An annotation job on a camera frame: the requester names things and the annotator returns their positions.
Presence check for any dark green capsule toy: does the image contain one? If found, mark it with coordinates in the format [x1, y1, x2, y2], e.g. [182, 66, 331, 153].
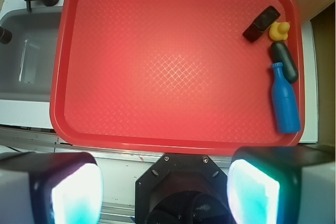
[270, 41, 299, 83]

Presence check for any red plastic tray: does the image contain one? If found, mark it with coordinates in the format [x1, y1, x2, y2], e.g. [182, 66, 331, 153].
[50, 0, 303, 155]

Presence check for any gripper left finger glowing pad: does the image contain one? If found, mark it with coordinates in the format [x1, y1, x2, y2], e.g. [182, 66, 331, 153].
[1, 152, 103, 223]

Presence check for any black octagonal mount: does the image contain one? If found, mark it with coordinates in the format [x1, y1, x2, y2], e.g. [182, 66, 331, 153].
[134, 153, 235, 223]

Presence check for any black box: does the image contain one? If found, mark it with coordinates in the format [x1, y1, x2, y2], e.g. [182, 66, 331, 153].
[243, 6, 280, 42]

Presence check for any yellow rubber duck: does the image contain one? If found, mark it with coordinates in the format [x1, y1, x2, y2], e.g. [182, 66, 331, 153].
[269, 22, 290, 41]

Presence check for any blue toy bottle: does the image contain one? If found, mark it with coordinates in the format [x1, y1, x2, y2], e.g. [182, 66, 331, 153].
[271, 62, 301, 134]

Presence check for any grey toy sink basin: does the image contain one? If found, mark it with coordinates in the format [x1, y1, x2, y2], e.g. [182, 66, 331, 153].
[1, 7, 62, 102]

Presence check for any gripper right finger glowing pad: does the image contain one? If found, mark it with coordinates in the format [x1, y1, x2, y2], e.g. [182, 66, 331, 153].
[227, 146, 335, 223]

